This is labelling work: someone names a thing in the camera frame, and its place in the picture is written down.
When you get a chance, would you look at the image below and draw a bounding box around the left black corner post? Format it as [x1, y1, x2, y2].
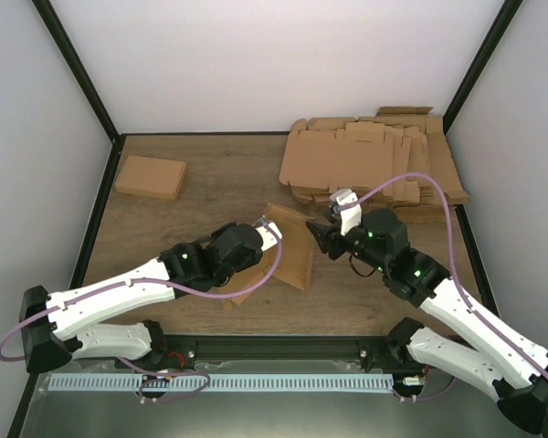
[30, 0, 121, 143]

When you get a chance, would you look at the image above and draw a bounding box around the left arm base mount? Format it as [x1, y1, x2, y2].
[110, 319, 195, 371]

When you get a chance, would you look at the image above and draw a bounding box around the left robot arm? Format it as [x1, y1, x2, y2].
[19, 222, 281, 373]

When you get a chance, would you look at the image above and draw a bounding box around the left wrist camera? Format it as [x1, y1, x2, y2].
[254, 216, 282, 252]

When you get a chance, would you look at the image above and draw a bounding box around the purple cable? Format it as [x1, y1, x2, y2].
[342, 172, 548, 425]
[0, 220, 284, 406]

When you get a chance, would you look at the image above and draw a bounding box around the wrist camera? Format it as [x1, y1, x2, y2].
[254, 216, 282, 252]
[330, 189, 363, 236]

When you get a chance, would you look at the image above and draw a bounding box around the right black corner post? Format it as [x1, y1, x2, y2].
[443, 0, 523, 134]

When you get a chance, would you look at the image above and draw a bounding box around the black aluminium frame rail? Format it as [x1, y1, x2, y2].
[40, 333, 522, 371]

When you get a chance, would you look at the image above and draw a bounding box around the folded brown cardboard box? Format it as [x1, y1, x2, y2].
[114, 155, 187, 199]

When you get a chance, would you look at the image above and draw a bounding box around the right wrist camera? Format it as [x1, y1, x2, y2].
[330, 189, 363, 236]

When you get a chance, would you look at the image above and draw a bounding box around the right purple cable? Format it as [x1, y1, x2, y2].
[342, 172, 548, 425]

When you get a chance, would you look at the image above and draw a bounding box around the black corner post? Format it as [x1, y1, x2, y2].
[443, 0, 523, 134]
[30, 0, 121, 143]

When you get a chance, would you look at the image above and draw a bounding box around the light blue slotted cable duct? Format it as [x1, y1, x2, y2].
[47, 373, 394, 394]

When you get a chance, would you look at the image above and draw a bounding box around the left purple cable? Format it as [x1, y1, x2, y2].
[0, 220, 284, 406]

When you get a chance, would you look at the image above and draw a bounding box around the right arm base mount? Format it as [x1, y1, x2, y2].
[357, 336, 425, 373]

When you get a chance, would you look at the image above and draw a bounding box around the stack of flat cardboard sheets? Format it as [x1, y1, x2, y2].
[279, 107, 469, 221]

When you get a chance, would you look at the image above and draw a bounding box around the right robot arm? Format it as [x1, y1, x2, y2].
[306, 208, 548, 434]

